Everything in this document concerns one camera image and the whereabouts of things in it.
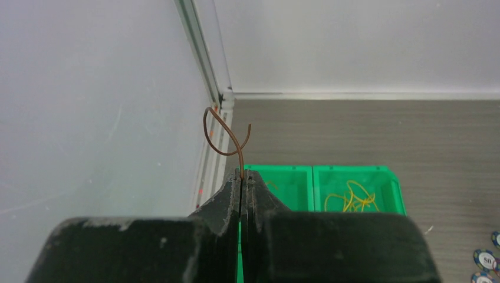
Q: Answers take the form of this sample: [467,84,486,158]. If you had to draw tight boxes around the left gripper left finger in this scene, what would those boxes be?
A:
[27,170,241,282]

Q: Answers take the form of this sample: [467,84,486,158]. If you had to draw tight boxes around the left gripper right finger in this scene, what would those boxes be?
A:
[242,170,442,282]

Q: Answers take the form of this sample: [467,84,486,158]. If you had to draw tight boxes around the brown wire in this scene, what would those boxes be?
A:
[202,106,252,181]

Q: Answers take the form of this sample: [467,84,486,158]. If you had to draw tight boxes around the green compartment tray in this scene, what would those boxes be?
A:
[236,164,407,283]

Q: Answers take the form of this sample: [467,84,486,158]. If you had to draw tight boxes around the poker chip left lower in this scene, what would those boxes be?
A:
[471,272,497,283]

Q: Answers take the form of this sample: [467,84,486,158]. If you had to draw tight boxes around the poker chip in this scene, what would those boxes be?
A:
[492,258,500,277]
[491,231,500,249]
[471,272,497,283]
[473,249,496,273]

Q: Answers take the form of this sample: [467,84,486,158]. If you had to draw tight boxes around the poker chip left upper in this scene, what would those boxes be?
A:
[473,249,496,273]

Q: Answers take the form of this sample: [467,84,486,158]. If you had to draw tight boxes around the poker chip right middle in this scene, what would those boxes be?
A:
[492,258,500,277]

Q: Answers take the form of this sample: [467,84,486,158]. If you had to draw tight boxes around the poker chip top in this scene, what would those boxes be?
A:
[491,231,500,249]

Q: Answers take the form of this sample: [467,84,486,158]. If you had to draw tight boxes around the yellow wires in tray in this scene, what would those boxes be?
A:
[324,179,380,213]

